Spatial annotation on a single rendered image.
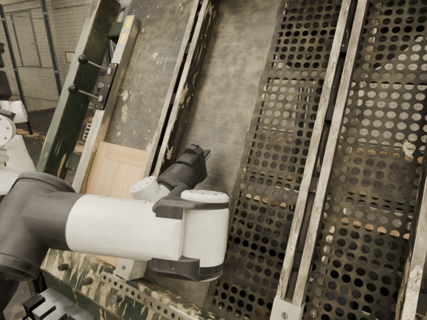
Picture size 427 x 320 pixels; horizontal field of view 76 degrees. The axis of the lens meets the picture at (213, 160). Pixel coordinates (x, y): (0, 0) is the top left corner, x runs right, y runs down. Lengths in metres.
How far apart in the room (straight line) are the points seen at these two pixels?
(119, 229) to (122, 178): 0.65
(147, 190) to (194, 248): 0.26
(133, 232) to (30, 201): 0.17
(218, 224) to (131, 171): 0.66
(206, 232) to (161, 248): 0.07
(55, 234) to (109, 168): 0.68
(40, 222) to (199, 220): 0.23
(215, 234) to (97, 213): 0.17
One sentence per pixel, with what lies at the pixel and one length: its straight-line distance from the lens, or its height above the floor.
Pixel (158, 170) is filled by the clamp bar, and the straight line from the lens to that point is 0.89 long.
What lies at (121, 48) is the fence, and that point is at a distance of 1.27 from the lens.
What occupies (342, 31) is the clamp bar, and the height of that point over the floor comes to 1.62.
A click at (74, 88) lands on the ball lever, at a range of 1.18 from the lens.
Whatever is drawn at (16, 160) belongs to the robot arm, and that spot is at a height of 1.25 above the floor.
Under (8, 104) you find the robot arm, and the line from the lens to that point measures 1.01.
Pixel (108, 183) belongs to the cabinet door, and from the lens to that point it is 1.11.
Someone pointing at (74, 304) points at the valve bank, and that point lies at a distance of 1.20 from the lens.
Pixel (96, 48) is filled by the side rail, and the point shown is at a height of 1.59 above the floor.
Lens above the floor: 1.56
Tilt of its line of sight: 21 degrees down
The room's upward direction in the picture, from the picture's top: straight up
